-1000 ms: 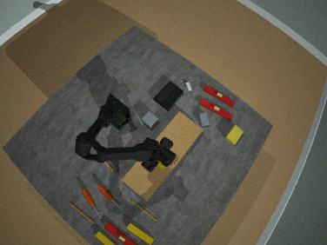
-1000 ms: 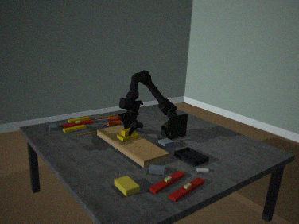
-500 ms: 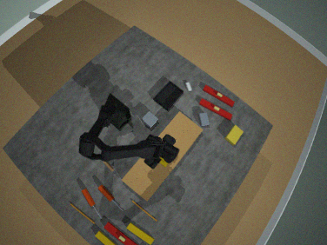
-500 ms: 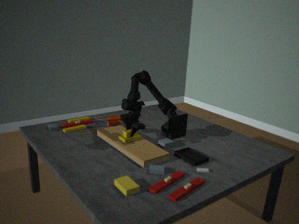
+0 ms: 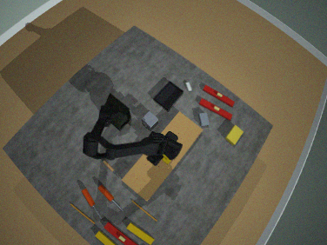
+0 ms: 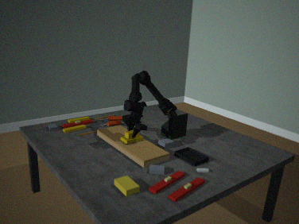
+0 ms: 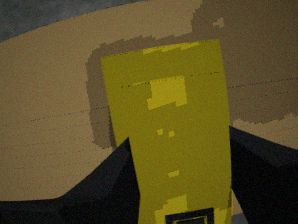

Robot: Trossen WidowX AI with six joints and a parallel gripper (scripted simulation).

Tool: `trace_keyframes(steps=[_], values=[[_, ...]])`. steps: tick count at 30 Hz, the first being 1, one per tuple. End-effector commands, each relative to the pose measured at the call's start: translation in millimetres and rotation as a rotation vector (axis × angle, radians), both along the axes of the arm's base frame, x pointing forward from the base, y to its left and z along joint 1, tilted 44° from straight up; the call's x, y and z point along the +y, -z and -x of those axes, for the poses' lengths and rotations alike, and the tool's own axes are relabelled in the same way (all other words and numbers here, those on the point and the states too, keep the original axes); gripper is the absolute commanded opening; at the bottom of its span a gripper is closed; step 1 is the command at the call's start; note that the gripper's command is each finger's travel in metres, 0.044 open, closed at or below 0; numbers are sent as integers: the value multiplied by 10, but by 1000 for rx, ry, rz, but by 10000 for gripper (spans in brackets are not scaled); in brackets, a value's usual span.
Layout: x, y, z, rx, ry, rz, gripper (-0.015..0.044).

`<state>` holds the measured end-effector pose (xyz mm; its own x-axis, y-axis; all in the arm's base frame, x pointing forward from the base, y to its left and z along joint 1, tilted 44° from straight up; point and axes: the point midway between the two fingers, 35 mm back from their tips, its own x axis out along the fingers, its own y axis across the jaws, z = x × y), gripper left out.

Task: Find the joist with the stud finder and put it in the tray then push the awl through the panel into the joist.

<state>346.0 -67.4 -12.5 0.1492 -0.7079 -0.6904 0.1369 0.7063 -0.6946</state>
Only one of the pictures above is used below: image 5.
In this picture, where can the tan panel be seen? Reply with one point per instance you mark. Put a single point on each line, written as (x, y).
(144, 177)

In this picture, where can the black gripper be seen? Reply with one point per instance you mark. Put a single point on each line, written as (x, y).
(156, 159)

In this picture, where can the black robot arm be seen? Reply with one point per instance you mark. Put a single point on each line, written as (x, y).
(148, 146)

